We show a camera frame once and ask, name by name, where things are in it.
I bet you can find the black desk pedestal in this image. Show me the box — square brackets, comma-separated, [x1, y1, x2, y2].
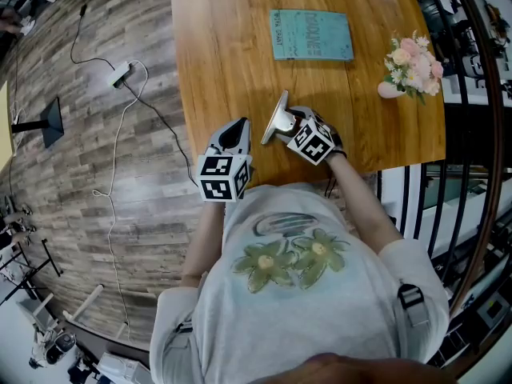
[10, 96, 65, 150]

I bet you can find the person's right forearm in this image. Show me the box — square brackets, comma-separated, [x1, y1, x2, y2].
[327, 152, 403, 251]

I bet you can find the pink vase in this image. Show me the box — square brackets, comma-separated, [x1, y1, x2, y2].
[377, 81, 407, 99]

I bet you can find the teal book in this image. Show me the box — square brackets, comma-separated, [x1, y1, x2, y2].
[269, 9, 355, 62]

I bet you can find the yellow top desk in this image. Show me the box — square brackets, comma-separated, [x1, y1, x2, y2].
[0, 80, 17, 167]

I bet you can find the pink flower bouquet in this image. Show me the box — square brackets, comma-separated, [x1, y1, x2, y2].
[383, 30, 445, 106]

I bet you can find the black metal railing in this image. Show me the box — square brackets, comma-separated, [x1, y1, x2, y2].
[375, 0, 512, 335]

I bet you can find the grey backpack strap with buckle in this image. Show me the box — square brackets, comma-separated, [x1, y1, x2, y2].
[397, 284, 431, 327]
[171, 320, 197, 338]

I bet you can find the white power cable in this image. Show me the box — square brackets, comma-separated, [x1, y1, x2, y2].
[91, 59, 150, 342]

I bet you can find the white power strip with cable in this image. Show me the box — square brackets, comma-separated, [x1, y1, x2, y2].
[70, 0, 199, 187]

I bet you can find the brown wooden handrail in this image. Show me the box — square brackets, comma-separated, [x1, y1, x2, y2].
[447, 0, 506, 315]

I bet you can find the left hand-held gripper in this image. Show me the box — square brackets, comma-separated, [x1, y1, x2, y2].
[196, 117, 254, 203]

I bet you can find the person's white flower-print shirt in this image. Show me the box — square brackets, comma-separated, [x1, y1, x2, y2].
[150, 182, 451, 384]

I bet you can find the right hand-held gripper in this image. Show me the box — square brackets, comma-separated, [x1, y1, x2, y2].
[275, 106, 337, 166]

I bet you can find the person's left forearm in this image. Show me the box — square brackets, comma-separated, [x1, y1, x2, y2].
[180, 200, 227, 290]

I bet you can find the black folding stand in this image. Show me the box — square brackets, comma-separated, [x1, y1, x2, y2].
[0, 238, 64, 307]

